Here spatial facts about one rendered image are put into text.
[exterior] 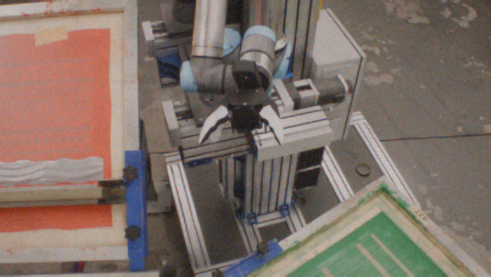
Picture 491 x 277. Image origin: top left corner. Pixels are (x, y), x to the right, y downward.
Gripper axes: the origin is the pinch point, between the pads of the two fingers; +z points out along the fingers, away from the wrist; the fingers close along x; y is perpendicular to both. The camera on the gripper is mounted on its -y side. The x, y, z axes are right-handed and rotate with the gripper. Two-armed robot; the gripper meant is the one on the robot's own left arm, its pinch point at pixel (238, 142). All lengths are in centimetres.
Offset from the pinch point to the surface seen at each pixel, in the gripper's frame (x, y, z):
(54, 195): 56, 31, -7
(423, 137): -82, 181, -165
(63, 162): 60, 33, -20
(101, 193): 43, 32, -10
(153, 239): 79, 159, -66
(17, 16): 79, 4, -55
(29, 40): 75, 11, -51
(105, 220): 46, 45, -9
